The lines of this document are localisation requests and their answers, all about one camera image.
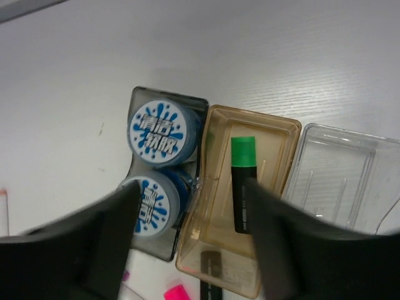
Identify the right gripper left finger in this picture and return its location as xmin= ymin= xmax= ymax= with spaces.
xmin=1 ymin=182 xmax=139 ymax=299

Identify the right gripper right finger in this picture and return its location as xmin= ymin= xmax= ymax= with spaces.
xmin=244 ymin=179 xmax=399 ymax=299

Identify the black green highlighter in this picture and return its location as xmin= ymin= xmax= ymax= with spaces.
xmin=231 ymin=167 xmax=257 ymax=234

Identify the green highlighter cap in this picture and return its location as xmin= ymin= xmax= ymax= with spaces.
xmin=231 ymin=136 xmax=256 ymax=168

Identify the blue white round jar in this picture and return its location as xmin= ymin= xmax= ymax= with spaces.
xmin=127 ymin=98 xmax=202 ymax=168

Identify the pink cap marker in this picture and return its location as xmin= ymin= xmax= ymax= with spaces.
xmin=118 ymin=250 xmax=163 ymax=299

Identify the peach cap marker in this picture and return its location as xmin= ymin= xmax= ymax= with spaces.
xmin=0 ymin=189 xmax=9 ymax=237

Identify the black pink highlighter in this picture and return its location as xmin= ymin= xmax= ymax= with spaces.
xmin=200 ymin=251 xmax=223 ymax=300

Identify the clear plastic bin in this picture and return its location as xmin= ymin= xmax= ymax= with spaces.
xmin=284 ymin=124 xmax=399 ymax=234

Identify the pink highlighter cap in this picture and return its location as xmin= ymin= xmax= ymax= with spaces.
xmin=164 ymin=284 xmax=191 ymax=300

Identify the dark grey plastic bin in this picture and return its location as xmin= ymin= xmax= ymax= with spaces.
xmin=125 ymin=86 xmax=209 ymax=262

